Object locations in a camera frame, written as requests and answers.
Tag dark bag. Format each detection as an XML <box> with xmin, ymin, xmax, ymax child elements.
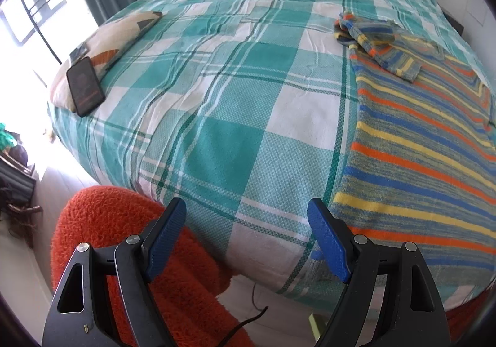
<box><xmin>0</xmin><ymin>153</ymin><xmax>37</xmax><ymax>200</ymax></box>

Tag small dark card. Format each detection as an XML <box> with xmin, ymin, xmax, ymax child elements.
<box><xmin>70</xmin><ymin>42</ymin><xmax>90</xmax><ymax>61</ymax></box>

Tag teal plaid blanket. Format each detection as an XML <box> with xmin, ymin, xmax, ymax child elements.
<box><xmin>47</xmin><ymin>0</ymin><xmax>485</xmax><ymax>313</ymax></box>

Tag black window railing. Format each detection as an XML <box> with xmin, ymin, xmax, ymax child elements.
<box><xmin>15</xmin><ymin>0</ymin><xmax>74</xmax><ymax>65</ymax></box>

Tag black cable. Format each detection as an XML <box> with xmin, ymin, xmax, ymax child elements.
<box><xmin>221</xmin><ymin>282</ymin><xmax>269</xmax><ymax>347</ymax></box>

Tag green cloth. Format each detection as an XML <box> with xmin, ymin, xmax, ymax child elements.
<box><xmin>0</xmin><ymin>122</ymin><xmax>18</xmax><ymax>152</ymax></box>

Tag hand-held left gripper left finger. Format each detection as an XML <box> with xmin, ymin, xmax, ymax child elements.
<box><xmin>42</xmin><ymin>198</ymin><xmax>187</xmax><ymax>347</ymax></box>

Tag striped knit sweater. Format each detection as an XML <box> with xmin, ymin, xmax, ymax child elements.
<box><xmin>312</xmin><ymin>11</ymin><xmax>496</xmax><ymax>305</ymax></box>

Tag light green box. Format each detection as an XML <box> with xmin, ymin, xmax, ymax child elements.
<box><xmin>308</xmin><ymin>314</ymin><xmax>330</xmax><ymax>347</ymax></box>

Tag black smartphone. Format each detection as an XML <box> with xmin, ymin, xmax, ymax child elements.
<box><xmin>66</xmin><ymin>57</ymin><xmax>106</xmax><ymax>118</ymax></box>

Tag patterned cream pillow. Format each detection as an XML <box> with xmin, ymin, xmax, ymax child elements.
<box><xmin>48</xmin><ymin>11</ymin><xmax>163</xmax><ymax>113</ymax></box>

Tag orange fuzzy garment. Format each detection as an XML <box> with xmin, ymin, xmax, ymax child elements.
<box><xmin>50</xmin><ymin>185</ymin><xmax>256</xmax><ymax>347</ymax></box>

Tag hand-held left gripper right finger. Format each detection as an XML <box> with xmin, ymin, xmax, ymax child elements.
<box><xmin>307</xmin><ymin>198</ymin><xmax>452</xmax><ymax>347</ymax></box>

